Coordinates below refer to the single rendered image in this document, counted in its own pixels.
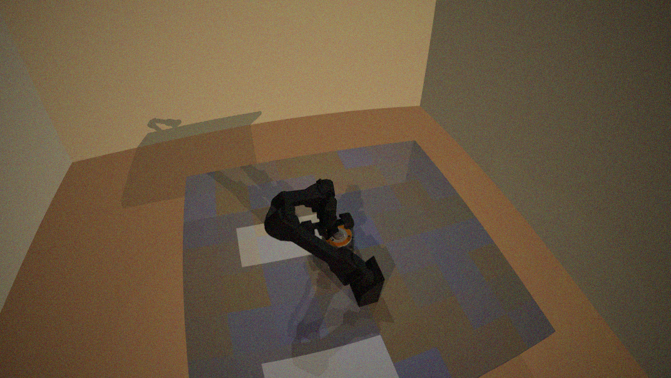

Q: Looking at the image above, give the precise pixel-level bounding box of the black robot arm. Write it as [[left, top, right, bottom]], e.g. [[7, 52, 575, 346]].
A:
[[264, 179, 378, 290]]

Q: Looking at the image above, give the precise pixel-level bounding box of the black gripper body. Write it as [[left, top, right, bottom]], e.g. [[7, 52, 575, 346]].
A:
[[300, 208, 354, 235]]

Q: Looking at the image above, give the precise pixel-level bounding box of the orange round plate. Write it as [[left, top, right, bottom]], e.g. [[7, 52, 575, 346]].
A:
[[325, 225, 352, 247]]

